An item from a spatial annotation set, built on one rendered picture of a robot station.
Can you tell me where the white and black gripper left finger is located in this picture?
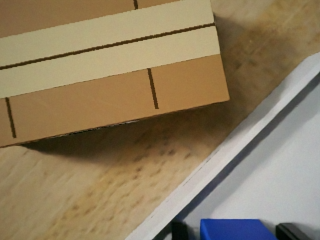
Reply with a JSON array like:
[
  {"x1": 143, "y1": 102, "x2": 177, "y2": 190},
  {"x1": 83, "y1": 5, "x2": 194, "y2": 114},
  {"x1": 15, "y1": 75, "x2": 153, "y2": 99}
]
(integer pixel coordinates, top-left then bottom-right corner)
[{"x1": 172, "y1": 222, "x2": 189, "y2": 240}]

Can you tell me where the white square tray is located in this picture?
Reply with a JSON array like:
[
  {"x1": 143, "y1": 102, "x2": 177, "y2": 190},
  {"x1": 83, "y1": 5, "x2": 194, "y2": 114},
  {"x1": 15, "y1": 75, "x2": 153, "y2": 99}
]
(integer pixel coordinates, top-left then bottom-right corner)
[{"x1": 125, "y1": 52, "x2": 320, "y2": 240}]

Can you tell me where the brown cardboard box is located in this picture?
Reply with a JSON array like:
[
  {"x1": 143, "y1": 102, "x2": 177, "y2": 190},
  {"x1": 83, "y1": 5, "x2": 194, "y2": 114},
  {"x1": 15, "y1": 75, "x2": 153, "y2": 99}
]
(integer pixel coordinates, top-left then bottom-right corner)
[{"x1": 0, "y1": 0, "x2": 230, "y2": 149}]

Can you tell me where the blue block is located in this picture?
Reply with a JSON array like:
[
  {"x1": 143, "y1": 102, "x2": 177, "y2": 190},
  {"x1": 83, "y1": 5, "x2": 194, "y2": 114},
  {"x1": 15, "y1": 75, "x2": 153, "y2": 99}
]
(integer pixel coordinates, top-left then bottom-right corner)
[{"x1": 200, "y1": 219, "x2": 278, "y2": 240}]

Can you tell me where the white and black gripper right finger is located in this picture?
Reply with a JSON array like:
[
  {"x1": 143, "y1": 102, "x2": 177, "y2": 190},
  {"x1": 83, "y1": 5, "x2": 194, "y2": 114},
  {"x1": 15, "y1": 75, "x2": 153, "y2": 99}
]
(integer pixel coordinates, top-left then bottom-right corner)
[{"x1": 275, "y1": 222, "x2": 312, "y2": 240}]

